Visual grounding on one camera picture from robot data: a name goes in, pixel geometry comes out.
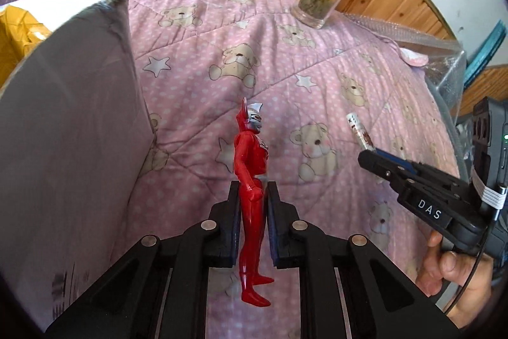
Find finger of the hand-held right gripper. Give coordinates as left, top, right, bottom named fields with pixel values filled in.
left=374, top=148, right=472, bottom=191
left=356, top=148, right=406, bottom=197

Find red toy figure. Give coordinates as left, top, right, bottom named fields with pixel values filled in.
left=233, top=97, right=275, bottom=308

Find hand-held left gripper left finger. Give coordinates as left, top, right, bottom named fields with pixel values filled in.
left=44, top=181, right=242, bottom=339

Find person's right hand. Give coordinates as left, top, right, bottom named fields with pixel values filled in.
left=417, top=231, right=501, bottom=321

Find small clear tube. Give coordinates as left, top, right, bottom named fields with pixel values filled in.
left=346, top=112, right=376, bottom=153

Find teal boards against wall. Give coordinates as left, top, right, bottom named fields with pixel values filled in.
left=462, top=21, right=508, bottom=85

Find black cable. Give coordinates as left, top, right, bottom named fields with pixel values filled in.
left=432, top=228, right=501, bottom=316

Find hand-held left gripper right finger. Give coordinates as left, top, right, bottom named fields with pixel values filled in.
left=267, top=181, right=463, bottom=339

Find pink bear print blanket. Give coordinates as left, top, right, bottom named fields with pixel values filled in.
left=119, top=0, right=465, bottom=339

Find grey cardboard box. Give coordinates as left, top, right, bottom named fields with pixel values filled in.
left=0, top=0, right=157, bottom=332

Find small pink cloth item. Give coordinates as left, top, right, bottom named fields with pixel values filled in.
left=398, top=47, right=429, bottom=67

